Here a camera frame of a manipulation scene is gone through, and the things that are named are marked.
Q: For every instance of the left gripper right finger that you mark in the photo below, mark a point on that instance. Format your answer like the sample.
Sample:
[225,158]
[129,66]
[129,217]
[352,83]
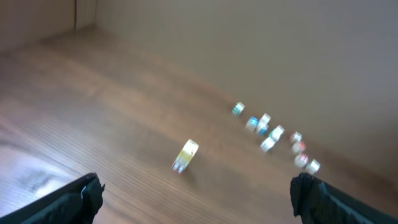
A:
[317,202]

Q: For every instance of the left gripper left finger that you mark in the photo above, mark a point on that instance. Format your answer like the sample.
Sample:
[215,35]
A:
[77,202]

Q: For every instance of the blue sided picture block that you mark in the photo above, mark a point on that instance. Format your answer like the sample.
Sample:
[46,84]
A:
[262,128]

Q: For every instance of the green sided block upper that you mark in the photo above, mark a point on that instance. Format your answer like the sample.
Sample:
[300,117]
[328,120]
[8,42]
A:
[276,133]

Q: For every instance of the plain top block upper middle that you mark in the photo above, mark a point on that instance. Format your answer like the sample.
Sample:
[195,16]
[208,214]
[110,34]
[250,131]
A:
[265,118]

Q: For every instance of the red sided base block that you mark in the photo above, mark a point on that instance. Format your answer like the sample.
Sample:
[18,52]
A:
[178,167]

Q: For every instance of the blue H letter block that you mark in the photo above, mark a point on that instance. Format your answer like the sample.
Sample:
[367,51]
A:
[252,123]

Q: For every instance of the red V letter block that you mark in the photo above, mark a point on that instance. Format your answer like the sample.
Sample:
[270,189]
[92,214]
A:
[301,160]

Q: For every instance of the plain block far right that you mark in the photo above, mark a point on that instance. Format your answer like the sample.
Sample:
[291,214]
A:
[312,167]

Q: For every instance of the red M letter block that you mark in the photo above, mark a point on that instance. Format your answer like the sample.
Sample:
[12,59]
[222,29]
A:
[298,147]

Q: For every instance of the yellow sided picture block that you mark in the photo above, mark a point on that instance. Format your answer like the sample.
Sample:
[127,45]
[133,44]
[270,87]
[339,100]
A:
[190,148]

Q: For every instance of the green letter block far left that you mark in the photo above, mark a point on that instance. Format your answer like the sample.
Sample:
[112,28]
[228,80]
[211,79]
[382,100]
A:
[238,109]

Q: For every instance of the plain block upper right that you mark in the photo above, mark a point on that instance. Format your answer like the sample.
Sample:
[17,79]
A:
[295,137]

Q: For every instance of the plain block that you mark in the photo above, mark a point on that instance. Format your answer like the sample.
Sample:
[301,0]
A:
[312,167]
[295,137]
[265,118]

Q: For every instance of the blue P letter block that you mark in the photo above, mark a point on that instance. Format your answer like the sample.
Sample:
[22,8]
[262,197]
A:
[267,144]

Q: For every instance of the green sided letter block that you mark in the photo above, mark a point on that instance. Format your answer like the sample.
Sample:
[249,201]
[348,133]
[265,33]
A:
[184,159]

